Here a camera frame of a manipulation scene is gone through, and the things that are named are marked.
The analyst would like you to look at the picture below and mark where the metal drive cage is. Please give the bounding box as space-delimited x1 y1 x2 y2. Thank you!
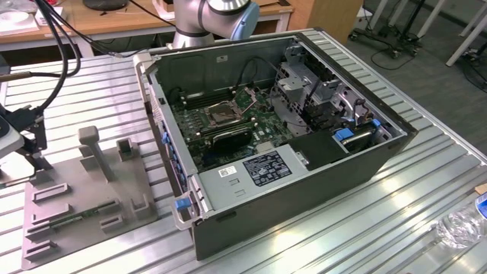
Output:
273 42 343 126

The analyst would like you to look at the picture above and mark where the metal socket cover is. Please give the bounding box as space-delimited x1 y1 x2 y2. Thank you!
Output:
232 87 263 114

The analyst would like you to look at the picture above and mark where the wooden desk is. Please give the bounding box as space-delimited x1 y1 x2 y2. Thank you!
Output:
0 0 296 59

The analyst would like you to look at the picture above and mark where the black open PC case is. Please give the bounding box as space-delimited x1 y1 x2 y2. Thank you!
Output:
132 27 419 261

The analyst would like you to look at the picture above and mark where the black drive cover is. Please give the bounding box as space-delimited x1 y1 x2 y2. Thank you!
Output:
288 132 351 172

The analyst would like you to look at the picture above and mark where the black looped wire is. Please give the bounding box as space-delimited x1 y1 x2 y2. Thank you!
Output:
235 57 283 92

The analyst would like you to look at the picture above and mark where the grey plastic parts rack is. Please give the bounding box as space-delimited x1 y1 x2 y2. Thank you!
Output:
21 126 160 271

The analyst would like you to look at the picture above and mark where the wooden cabinet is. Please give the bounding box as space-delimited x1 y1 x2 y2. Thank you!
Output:
305 0 361 45

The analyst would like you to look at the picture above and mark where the black round fan shroud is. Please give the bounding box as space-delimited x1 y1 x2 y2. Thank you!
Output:
211 127 253 152

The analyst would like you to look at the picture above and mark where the white round plate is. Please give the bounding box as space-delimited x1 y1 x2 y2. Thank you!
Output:
0 11 32 29

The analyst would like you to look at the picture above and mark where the black RAM slot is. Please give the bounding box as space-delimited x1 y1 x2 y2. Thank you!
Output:
188 95 235 107
185 90 233 102

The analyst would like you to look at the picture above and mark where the clear plastic water bottle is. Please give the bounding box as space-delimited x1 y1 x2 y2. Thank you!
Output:
435 191 487 249

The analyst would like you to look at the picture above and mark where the black cable with plug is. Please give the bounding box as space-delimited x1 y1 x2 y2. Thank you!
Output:
5 0 73 132

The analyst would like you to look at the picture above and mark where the black round monitor base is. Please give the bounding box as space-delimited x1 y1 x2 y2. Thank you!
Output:
81 0 128 10

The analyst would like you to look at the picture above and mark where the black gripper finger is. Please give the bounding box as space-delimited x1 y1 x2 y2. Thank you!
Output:
20 125 53 172

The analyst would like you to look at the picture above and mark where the black wheeled stand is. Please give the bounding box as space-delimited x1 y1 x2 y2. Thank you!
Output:
348 0 433 59

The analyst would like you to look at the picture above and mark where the green motherboard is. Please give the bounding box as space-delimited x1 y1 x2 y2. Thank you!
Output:
169 87 289 166

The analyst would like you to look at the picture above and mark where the CPU socket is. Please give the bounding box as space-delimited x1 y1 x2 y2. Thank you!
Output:
203 102 244 128

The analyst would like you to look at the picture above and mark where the blue disk carrier latch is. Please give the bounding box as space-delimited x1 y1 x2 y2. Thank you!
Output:
331 128 356 143

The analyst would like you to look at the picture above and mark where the green RAM stick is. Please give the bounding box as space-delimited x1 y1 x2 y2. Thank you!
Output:
48 207 101 229

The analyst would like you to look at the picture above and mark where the silver power supply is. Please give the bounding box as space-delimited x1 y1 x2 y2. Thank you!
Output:
193 144 309 213

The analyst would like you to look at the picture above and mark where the white cardboard box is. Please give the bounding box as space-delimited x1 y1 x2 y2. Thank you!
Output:
34 7 68 27

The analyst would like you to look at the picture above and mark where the thin cable with silver connector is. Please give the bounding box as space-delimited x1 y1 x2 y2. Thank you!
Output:
69 28 125 59

